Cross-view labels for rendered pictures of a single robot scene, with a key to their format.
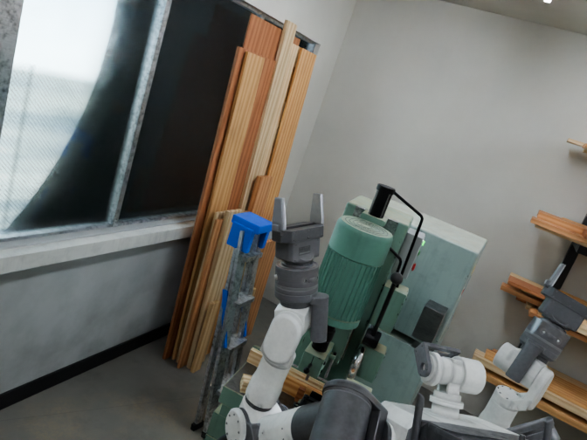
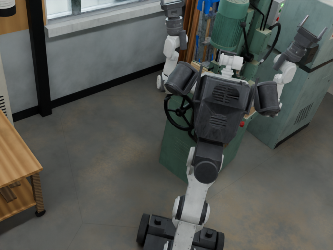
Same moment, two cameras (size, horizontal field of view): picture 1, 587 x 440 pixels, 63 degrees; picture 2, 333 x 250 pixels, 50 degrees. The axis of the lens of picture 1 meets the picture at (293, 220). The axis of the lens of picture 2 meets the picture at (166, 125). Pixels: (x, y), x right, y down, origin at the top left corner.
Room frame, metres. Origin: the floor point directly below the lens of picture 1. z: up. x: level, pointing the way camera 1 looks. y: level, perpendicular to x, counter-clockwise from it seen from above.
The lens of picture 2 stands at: (-0.70, -0.67, 2.29)
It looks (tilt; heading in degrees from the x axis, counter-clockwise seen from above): 41 degrees down; 19
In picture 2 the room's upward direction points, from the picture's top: 11 degrees clockwise
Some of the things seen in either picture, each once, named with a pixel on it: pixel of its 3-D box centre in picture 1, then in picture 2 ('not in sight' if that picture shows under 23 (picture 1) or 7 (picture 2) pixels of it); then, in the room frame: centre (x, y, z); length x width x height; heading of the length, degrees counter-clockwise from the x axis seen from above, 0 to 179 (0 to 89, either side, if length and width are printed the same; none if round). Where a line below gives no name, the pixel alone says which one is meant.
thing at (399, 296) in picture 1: (389, 305); (260, 40); (1.58, -0.41, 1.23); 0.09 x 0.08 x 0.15; 165
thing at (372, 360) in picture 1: (368, 359); (249, 68); (1.55, -0.41, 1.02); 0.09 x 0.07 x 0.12; 75
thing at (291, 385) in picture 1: (314, 398); not in sight; (1.36, -0.25, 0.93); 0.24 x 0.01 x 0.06; 75
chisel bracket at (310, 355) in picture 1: (316, 357); (218, 65); (1.43, -0.22, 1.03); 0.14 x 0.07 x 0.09; 165
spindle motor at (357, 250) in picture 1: (348, 271); (229, 22); (1.41, -0.21, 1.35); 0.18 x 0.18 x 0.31
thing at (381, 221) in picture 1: (377, 210); not in sight; (1.55, -0.25, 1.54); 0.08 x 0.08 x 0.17; 75
